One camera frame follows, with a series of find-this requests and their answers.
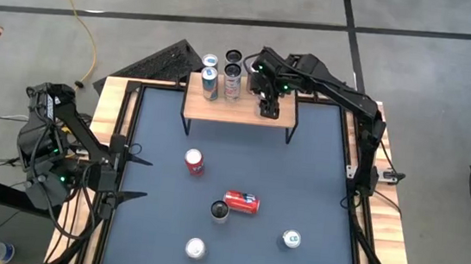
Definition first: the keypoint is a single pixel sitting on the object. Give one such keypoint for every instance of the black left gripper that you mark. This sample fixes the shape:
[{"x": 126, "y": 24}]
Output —
[{"x": 111, "y": 181}]

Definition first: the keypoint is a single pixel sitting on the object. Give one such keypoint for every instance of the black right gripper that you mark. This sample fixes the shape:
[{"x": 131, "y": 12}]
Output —
[{"x": 273, "y": 77}]

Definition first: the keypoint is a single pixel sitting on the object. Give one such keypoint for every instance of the blue silver Red Bull can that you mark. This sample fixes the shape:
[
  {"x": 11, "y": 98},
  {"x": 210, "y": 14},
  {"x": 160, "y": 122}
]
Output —
[
  {"x": 291, "y": 239},
  {"x": 210, "y": 60},
  {"x": 210, "y": 84}
]

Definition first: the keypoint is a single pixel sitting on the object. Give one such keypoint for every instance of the red Fanta strawberry can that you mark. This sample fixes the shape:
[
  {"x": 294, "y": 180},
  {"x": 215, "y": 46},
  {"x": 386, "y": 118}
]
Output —
[
  {"x": 241, "y": 202},
  {"x": 193, "y": 161}
]

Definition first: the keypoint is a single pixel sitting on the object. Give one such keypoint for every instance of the silver Diet Coke can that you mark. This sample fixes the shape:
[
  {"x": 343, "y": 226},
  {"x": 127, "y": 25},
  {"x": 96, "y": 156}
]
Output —
[{"x": 195, "y": 248}]

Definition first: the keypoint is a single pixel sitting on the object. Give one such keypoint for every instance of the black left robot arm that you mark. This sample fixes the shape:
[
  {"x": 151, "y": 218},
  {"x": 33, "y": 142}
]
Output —
[{"x": 50, "y": 140}]

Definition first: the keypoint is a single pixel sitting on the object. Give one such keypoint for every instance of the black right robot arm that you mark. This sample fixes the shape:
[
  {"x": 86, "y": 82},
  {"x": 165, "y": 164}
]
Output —
[{"x": 343, "y": 94}]

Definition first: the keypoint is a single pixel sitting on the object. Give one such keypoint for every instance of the blue-grey table mat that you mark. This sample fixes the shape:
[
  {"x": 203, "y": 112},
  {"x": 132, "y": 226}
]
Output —
[{"x": 320, "y": 192}]

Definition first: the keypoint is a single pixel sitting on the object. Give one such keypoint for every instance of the grey perforated metal plate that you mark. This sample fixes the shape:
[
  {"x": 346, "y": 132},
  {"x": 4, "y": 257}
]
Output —
[{"x": 350, "y": 172}]

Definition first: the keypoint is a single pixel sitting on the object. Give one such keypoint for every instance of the black perforated box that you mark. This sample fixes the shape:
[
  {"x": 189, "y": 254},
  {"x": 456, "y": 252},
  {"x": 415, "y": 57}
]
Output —
[{"x": 160, "y": 62}]

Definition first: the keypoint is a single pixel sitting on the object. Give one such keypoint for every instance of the white blue container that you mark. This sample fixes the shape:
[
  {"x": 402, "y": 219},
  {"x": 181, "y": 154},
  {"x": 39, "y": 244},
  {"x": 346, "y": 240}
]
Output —
[{"x": 0, "y": 252}]

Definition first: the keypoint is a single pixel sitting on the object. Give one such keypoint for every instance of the wooden shelf black metal frame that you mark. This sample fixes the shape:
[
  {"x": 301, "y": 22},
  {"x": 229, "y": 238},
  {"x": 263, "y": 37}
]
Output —
[{"x": 220, "y": 109}]

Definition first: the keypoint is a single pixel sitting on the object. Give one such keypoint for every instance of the black metal table frame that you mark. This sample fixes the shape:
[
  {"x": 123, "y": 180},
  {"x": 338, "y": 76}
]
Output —
[{"x": 105, "y": 241}]

